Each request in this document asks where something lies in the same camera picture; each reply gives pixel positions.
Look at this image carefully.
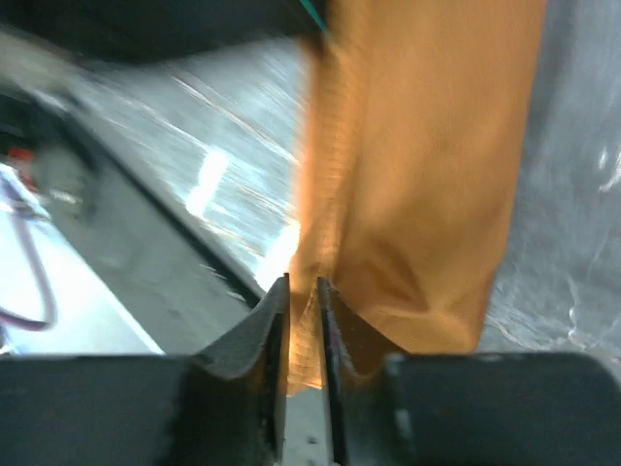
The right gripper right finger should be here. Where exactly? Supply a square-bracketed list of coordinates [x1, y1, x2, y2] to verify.
[317, 278, 411, 465]

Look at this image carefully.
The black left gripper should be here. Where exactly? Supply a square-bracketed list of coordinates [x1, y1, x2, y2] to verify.
[1, 0, 328, 64]

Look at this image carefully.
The orange cloth napkin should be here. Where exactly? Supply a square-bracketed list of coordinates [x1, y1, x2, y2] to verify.
[288, 1, 546, 393]

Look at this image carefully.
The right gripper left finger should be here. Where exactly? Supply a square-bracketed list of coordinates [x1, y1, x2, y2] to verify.
[169, 275, 290, 465]

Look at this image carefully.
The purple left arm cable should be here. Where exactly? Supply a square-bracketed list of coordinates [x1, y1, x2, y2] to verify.
[0, 203, 59, 334]

